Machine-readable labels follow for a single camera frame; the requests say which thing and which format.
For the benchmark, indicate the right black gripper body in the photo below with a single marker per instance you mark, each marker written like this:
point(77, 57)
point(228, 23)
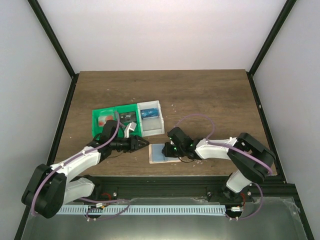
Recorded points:
point(177, 152)

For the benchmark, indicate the left black frame post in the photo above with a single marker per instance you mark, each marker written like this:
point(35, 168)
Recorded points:
point(44, 22)

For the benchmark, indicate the green plastic bin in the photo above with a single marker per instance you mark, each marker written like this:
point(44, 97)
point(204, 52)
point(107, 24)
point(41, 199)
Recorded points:
point(95, 129)
point(128, 108)

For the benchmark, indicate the black frame post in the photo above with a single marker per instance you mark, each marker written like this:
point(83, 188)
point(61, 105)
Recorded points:
point(279, 22)
point(44, 22)

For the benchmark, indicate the light blue slotted strip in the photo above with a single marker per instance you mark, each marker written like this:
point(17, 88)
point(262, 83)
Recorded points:
point(150, 210)

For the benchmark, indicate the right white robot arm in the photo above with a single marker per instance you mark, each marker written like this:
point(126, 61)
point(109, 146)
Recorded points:
point(252, 159)

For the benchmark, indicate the red white card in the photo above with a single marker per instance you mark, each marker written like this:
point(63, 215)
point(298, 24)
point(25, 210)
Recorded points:
point(101, 121)

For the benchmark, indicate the black vip card in bin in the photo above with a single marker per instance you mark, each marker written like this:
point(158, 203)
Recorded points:
point(127, 117)

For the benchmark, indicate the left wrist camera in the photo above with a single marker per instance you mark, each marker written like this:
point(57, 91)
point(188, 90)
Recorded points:
point(129, 128)

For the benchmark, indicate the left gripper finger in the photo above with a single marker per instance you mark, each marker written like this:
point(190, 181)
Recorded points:
point(141, 146)
point(142, 141)

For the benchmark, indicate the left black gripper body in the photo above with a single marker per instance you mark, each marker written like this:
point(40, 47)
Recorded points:
point(126, 147)

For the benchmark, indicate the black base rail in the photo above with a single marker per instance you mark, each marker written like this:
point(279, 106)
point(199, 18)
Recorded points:
point(209, 188)

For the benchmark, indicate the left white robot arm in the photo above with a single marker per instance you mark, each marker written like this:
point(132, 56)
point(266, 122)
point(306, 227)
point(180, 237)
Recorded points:
point(52, 186)

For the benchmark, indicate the white plastic bin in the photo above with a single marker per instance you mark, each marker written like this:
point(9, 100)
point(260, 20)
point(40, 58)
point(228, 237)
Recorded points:
point(151, 126)

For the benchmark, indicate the beige card holder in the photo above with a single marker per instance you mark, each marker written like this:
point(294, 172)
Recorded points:
point(156, 156)

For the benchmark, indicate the right black frame post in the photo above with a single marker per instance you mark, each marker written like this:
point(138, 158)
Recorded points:
point(279, 22)

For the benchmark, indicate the blue vip card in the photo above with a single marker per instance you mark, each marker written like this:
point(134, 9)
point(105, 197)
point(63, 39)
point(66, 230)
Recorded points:
point(149, 113)

